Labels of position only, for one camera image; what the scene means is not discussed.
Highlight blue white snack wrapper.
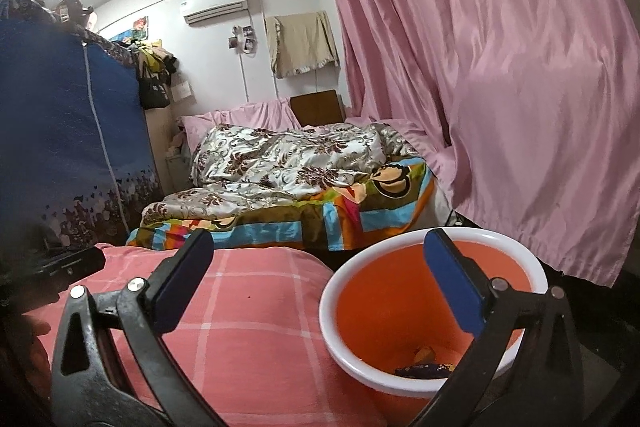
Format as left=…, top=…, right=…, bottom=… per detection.
left=394, top=362, right=457, bottom=379

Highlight yellow snack wrapper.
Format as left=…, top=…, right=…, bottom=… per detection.
left=412, top=346, right=436, bottom=365

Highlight orange white trash bin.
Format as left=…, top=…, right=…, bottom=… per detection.
left=319, top=227, right=549, bottom=400

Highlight person's left hand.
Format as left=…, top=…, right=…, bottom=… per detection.
left=1, top=314, right=52, bottom=411

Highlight blue fabric wardrobe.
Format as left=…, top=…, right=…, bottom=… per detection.
left=1, top=0, right=160, bottom=254

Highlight pink plaid blanket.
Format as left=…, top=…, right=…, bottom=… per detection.
left=22, top=241, right=386, bottom=427

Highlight grey bedside cabinet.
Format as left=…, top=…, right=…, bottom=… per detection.
left=165, top=154, right=193, bottom=192

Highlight colourful cartoon bedsheet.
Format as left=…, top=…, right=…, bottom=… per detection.
left=127, top=157, right=452, bottom=253

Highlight floral white brown duvet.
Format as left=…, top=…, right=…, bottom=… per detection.
left=141, top=122, right=418, bottom=227

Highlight hanging bags and clothes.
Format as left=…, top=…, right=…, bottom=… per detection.
left=110, top=16, right=193, bottom=110

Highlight pink pillow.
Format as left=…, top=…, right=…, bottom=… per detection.
left=181, top=98, right=302, bottom=153

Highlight wooden headboard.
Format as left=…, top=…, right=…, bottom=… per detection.
left=290, top=90, right=345, bottom=127

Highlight pink curtain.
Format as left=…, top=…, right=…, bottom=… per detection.
left=335, top=0, right=639, bottom=286

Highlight white air conditioner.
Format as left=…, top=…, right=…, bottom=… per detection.
left=181, top=0, right=248, bottom=25

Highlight beige hanging towel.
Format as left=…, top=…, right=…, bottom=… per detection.
left=265, top=11, right=340, bottom=79

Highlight wall socket with charger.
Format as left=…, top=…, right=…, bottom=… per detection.
left=228, top=25, right=257, bottom=55

